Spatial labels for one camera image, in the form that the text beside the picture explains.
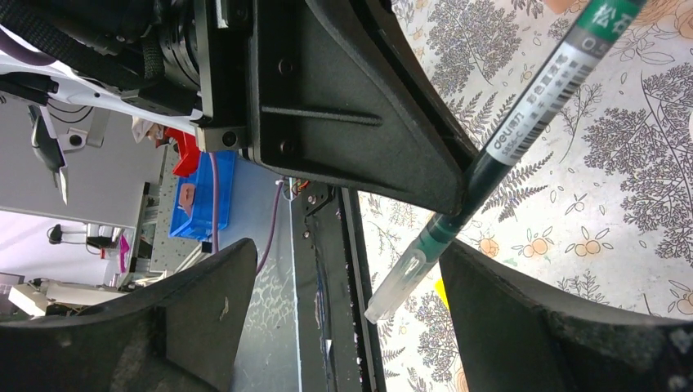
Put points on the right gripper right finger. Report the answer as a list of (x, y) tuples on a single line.
[(516, 333)]

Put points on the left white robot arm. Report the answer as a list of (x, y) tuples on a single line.
[(113, 47)]

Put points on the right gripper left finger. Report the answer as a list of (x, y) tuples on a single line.
[(179, 334)]

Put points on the blue storage bin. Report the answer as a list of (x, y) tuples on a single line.
[(197, 223)]

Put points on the floral table mat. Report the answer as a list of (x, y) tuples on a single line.
[(601, 205)]

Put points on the yellow eraser block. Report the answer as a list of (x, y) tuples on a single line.
[(441, 292)]

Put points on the red storage bin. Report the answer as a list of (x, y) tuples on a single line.
[(188, 151)]

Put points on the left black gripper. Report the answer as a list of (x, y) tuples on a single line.
[(328, 91)]

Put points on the clear green pen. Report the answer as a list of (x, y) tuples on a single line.
[(595, 31)]

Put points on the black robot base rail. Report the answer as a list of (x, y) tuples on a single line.
[(338, 348)]

